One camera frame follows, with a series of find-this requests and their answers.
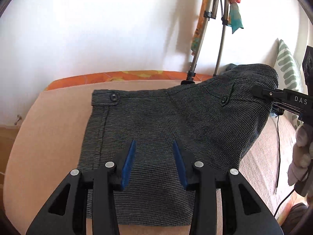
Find colourful scarf on tripod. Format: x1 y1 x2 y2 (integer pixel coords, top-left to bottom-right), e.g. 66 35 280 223
191 0 244 56

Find orange floral bed sheet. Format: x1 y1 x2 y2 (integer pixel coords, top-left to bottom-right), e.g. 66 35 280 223
44 70 216 92

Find grey houndstooth pants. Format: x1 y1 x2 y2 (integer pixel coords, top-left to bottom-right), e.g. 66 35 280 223
78 64 278 227

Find pink fleece blanket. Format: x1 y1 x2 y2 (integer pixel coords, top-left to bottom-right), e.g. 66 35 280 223
3 80 301 234

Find green white patterned pillow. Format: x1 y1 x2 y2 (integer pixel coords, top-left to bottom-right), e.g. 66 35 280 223
273 38 306 130

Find white gloved right hand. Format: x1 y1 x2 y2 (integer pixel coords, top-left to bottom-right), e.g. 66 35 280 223
288 124 312 186

